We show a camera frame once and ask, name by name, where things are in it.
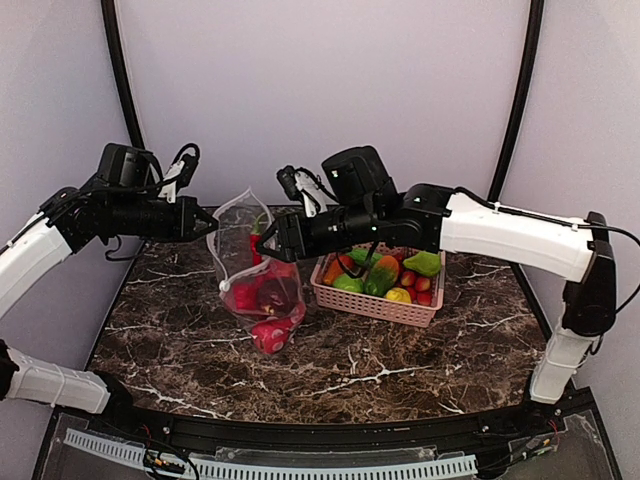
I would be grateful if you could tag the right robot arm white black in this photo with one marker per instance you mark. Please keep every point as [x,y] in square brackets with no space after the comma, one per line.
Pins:
[435,218]

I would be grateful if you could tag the black front frame rail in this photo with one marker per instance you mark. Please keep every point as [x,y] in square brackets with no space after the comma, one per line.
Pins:
[481,432]

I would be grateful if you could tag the green orange mango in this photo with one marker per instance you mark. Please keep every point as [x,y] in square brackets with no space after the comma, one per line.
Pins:
[382,276]

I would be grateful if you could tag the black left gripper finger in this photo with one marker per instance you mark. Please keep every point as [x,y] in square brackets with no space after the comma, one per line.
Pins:
[206,222]
[196,235]

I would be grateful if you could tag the red chili pepper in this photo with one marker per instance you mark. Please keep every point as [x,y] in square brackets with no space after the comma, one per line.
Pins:
[261,222]

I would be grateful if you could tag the small red apple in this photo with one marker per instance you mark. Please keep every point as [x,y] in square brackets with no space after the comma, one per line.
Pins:
[422,284]
[424,298]
[408,278]

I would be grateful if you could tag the orange red mango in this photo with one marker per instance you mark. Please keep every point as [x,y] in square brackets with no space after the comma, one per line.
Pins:
[335,269]

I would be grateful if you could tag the green apple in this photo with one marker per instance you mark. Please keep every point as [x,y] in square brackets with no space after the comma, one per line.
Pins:
[346,283]

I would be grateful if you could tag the black frame post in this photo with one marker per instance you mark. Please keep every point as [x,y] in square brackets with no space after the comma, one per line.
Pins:
[521,92]
[120,72]

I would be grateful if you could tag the left black frame post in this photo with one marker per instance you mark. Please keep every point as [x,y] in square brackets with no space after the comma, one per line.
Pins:
[120,72]

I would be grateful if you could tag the dark red round fruit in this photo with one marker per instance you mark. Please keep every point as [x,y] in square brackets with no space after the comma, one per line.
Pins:
[273,298]

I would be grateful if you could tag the white slotted cable duct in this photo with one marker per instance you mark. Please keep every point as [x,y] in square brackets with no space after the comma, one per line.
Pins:
[235,463]

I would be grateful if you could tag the clear zip top bag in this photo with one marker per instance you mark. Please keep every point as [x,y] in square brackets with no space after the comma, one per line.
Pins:
[232,258]

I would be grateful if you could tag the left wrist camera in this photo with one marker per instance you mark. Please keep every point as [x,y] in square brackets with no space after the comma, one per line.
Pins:
[124,166]

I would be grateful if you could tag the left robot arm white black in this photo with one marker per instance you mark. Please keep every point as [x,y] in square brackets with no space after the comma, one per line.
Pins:
[129,195]

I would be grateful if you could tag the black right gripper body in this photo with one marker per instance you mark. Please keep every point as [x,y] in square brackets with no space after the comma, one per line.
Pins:
[289,238]

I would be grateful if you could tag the yellow pepper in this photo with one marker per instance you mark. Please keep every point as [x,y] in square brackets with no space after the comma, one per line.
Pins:
[399,295]

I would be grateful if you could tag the red bell pepper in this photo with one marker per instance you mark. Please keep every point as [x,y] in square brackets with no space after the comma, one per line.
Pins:
[244,296]

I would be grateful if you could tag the green pear-like fruit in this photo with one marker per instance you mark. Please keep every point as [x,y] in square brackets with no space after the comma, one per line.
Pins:
[424,263]

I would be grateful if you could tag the right black frame post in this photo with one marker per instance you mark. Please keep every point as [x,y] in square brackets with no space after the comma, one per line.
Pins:
[521,92]

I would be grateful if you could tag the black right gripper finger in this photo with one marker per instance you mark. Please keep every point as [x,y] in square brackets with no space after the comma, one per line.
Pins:
[270,236]
[270,252]

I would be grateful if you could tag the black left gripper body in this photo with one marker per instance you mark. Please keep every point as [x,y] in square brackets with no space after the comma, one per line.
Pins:
[185,218]

